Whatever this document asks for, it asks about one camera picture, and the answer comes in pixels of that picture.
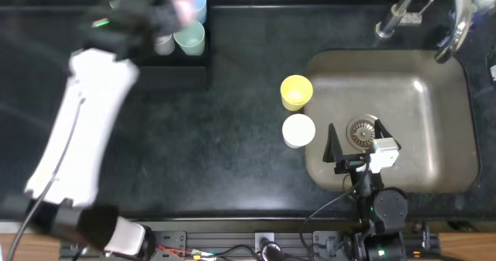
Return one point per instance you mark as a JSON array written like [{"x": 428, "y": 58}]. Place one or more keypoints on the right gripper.
[{"x": 348, "y": 164}]

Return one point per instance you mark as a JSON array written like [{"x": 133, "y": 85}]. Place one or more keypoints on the white cup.
[{"x": 298, "y": 130}]

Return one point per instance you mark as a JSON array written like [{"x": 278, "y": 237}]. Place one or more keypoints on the yellow cup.
[{"x": 296, "y": 92}]

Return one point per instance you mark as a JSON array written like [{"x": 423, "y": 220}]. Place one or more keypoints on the pink cup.
[{"x": 184, "y": 5}]

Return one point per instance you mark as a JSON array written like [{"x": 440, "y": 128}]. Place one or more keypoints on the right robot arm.
[{"x": 389, "y": 207}]

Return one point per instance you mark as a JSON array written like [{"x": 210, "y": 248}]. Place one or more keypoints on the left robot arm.
[{"x": 93, "y": 110}]

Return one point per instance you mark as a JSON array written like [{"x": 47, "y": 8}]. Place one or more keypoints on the steel sink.
[{"x": 426, "y": 137}]

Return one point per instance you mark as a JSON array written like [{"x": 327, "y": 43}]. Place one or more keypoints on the steel tap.
[{"x": 391, "y": 19}]

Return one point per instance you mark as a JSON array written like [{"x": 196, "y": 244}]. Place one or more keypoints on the black tray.
[{"x": 174, "y": 75}]

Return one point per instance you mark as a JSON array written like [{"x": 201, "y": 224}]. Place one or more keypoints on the green cup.
[
  {"x": 113, "y": 4},
  {"x": 190, "y": 38}
]

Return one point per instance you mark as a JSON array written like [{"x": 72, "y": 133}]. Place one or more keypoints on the blue cup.
[{"x": 201, "y": 5}]

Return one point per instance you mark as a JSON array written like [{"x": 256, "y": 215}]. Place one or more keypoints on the grey cup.
[{"x": 166, "y": 46}]

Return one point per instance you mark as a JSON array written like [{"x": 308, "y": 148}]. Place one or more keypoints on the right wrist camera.
[{"x": 383, "y": 155}]

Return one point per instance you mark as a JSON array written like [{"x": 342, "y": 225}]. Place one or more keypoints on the mounting rail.
[{"x": 224, "y": 241}]

